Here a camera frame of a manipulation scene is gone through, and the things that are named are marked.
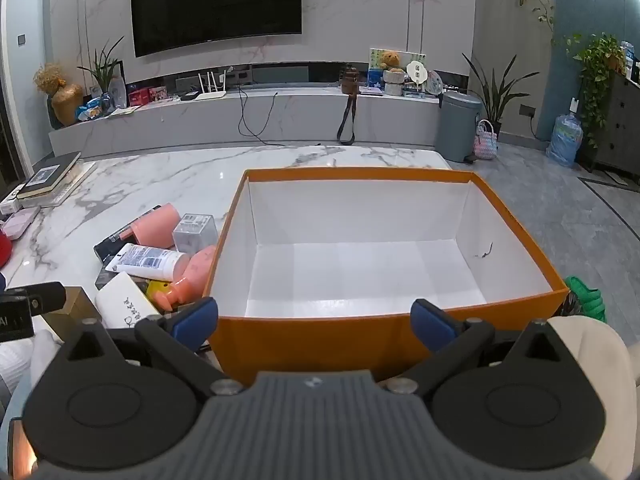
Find white router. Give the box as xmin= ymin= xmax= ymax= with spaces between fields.
xmin=192 ymin=71 xmax=229 ymax=101

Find yellow round container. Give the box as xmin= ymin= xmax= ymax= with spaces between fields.
xmin=147 ymin=280 xmax=174 ymax=305

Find blue water jug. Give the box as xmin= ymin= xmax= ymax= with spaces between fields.
xmin=546 ymin=114 xmax=585 ymax=169

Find marble television console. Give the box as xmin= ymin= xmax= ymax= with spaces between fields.
xmin=48 ymin=62 xmax=470 ymax=159

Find white tube with label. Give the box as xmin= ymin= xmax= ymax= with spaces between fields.
xmin=116 ymin=243 xmax=192 ymax=282

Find grey trash can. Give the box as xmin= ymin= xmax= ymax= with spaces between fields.
xmin=433 ymin=91 xmax=485 ymax=164

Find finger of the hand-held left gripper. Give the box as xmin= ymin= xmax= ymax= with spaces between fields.
xmin=0 ymin=282 xmax=67 ymax=317

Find gold vase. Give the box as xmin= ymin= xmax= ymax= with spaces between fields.
xmin=51 ymin=83 xmax=85 ymax=127

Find white cloth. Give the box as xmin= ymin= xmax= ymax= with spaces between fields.
xmin=0 ymin=330 xmax=66 ymax=413

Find stack of books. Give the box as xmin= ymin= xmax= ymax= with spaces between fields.
xmin=15 ymin=161 xmax=99 ymax=209

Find orange cardboard box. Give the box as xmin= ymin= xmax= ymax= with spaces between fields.
xmin=202 ymin=167 xmax=571 ymax=386

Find pink cup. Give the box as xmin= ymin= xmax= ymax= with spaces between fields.
xmin=122 ymin=203 xmax=182 ymax=250

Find clear plastic box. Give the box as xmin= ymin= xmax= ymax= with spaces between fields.
xmin=172 ymin=213 xmax=220 ymax=254

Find black television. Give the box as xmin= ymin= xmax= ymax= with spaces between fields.
xmin=130 ymin=0 xmax=304 ymax=59

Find green slippers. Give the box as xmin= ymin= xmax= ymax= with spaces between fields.
xmin=563 ymin=275 xmax=607 ymax=324

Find dried flower bunch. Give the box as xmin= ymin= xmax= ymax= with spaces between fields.
xmin=33 ymin=62 xmax=67 ymax=96

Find white carton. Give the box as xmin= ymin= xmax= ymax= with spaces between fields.
xmin=94 ymin=275 xmax=162 ymax=329

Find blue snack packet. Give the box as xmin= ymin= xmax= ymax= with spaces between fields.
xmin=75 ymin=99 xmax=116 ymax=122

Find brown camera with strap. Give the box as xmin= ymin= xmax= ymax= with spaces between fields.
xmin=336 ymin=62 xmax=362 ymax=145

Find pink pump bottle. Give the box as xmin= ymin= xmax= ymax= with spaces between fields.
xmin=152 ymin=245 xmax=219 ymax=312

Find grey cabinet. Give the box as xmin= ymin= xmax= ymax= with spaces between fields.
xmin=581 ymin=67 xmax=640 ymax=184

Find cream cushion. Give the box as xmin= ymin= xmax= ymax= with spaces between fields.
xmin=545 ymin=315 xmax=640 ymax=480

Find pink woven bag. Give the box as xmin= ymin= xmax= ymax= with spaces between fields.
xmin=474 ymin=120 xmax=500 ymax=161

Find pothos plant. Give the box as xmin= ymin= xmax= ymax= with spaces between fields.
xmin=565 ymin=32 xmax=624 ymax=149

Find pink case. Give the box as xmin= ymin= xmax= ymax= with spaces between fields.
xmin=0 ymin=207 xmax=41 ymax=240

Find long-leaved floor plant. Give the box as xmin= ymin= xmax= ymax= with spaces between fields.
xmin=461 ymin=52 xmax=532 ymax=137

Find dark patterned book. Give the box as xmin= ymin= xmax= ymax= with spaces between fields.
xmin=95 ymin=261 xmax=123 ymax=290

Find teddy bear picture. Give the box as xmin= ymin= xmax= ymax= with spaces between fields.
xmin=367 ymin=47 xmax=427 ymax=96

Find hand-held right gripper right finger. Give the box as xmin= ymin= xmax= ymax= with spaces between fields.
xmin=390 ymin=298 xmax=571 ymax=397

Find white hand fan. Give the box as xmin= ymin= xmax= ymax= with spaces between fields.
xmin=404 ymin=60 xmax=431 ymax=97

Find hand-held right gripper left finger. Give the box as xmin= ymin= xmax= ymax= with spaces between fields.
xmin=60 ymin=297 xmax=246 ymax=397

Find black cable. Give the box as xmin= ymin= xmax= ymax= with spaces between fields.
xmin=237 ymin=85 xmax=284 ymax=147

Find green leafy potted plant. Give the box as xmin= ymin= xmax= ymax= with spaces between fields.
xmin=76 ymin=36 xmax=126 ymax=97

